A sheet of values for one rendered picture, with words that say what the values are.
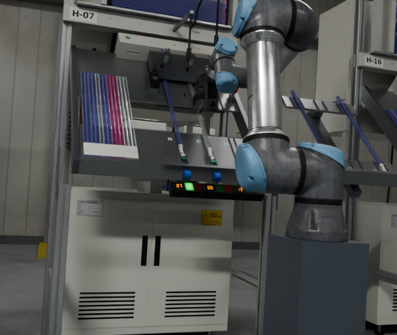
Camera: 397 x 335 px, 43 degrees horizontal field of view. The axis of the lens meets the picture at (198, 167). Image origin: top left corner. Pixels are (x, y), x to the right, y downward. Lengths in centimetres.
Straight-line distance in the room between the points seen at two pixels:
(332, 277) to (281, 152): 31
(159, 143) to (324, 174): 76
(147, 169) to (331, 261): 76
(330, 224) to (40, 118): 419
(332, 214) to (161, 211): 96
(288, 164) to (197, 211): 95
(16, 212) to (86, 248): 317
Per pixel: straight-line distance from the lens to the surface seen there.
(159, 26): 232
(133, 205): 203
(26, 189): 513
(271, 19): 136
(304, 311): 122
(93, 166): 170
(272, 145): 121
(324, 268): 122
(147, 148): 179
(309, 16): 142
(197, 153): 184
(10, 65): 525
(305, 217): 124
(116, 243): 203
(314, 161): 124
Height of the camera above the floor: 67
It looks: 2 degrees up
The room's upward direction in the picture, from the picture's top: 3 degrees clockwise
